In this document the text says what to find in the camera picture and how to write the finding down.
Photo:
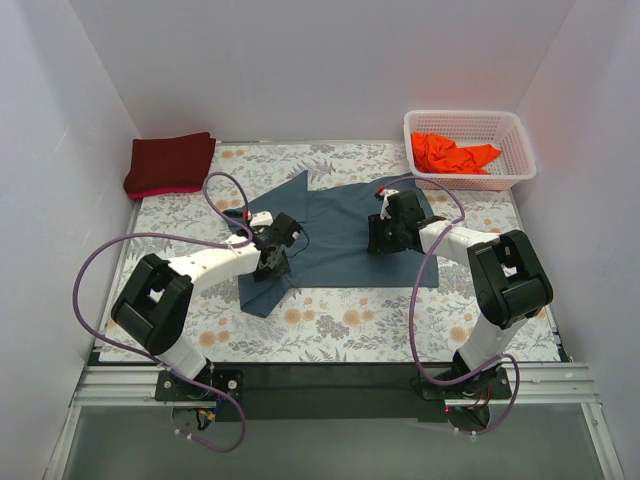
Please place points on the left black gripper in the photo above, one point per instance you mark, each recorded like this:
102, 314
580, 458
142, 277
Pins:
273, 261

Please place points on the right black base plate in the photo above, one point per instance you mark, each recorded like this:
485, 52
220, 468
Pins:
492, 384

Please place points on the white plastic mesh basket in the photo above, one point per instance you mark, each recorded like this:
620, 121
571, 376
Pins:
468, 128

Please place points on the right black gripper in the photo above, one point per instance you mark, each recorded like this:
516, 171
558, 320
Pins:
376, 236

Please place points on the crumpled orange t shirt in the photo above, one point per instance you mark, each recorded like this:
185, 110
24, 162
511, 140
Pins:
433, 153

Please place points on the aluminium front rail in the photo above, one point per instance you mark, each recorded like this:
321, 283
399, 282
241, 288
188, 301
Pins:
540, 383

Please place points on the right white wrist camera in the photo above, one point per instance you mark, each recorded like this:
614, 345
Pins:
384, 194

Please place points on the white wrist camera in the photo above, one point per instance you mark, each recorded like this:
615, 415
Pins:
384, 194
259, 222

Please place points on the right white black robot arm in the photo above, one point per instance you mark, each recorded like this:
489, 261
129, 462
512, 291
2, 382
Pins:
509, 282

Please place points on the folded dark red shirt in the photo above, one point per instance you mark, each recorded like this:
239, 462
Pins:
170, 165

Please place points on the grey blue t shirt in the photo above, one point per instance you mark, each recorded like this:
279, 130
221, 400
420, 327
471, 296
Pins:
336, 222

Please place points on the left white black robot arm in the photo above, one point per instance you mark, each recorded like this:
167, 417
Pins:
153, 305

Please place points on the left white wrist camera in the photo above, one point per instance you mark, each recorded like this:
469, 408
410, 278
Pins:
259, 222

